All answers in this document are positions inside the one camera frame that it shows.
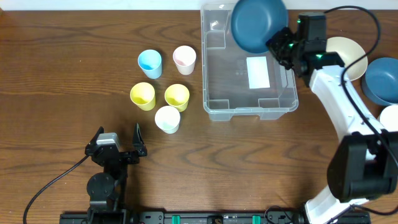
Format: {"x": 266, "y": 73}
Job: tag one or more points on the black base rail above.
{"x": 182, "y": 218}

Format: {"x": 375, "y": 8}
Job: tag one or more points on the yellow cup on left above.
{"x": 143, "y": 95}

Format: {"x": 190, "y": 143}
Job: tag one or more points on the white plastic cup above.
{"x": 167, "y": 118}

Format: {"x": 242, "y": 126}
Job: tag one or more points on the yellow cup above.
{"x": 177, "y": 95}
{"x": 143, "y": 95}

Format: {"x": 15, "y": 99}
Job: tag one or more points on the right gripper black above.
{"x": 278, "y": 45}

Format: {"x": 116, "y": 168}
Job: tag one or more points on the pink plastic cup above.
{"x": 185, "y": 57}

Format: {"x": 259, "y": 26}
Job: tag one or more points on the light blue plastic cup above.
{"x": 150, "y": 61}

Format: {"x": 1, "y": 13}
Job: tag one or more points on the white bowl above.
{"x": 389, "y": 118}

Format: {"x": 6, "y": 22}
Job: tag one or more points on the dark blue bowl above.
{"x": 254, "y": 22}
{"x": 379, "y": 83}

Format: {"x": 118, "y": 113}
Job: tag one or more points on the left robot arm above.
{"x": 106, "y": 189}

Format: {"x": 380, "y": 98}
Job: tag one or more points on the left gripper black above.
{"x": 122, "y": 155}

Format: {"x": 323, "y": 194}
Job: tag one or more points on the white label in container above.
{"x": 258, "y": 75}

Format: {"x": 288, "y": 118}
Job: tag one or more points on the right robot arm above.
{"x": 364, "y": 166}

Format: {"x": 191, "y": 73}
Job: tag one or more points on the yellow cup on right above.
{"x": 177, "y": 95}

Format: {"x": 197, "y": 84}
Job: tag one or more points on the clear plastic storage container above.
{"x": 226, "y": 91}

